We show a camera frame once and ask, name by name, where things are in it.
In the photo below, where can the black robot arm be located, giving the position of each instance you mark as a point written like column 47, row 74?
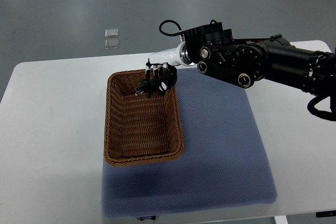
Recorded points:
column 242, row 62

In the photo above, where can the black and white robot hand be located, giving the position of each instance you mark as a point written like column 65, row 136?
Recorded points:
column 162, row 65

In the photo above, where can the upper clear floor plate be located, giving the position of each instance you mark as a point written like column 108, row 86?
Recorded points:
column 111, row 32

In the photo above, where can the blue-grey quilted mat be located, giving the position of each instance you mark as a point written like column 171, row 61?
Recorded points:
column 224, row 163

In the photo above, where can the black table control panel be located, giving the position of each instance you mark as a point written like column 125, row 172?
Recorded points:
column 324, row 214

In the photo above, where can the dark toy crocodile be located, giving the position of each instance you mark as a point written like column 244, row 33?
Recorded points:
column 149, row 87

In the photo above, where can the brown wicker basket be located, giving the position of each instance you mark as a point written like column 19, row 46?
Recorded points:
column 138, row 129

